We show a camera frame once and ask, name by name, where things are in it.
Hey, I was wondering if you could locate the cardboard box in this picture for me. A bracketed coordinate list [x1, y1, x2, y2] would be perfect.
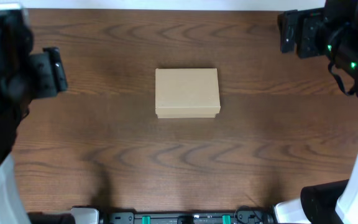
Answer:
[155, 68, 221, 119]

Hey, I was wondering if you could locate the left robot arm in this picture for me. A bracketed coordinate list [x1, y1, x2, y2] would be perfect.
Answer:
[0, 2, 75, 223]

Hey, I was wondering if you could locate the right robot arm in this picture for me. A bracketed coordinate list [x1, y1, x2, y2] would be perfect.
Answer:
[271, 1, 358, 223]

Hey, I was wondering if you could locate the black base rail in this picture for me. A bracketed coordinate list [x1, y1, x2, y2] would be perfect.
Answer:
[27, 207, 276, 224]

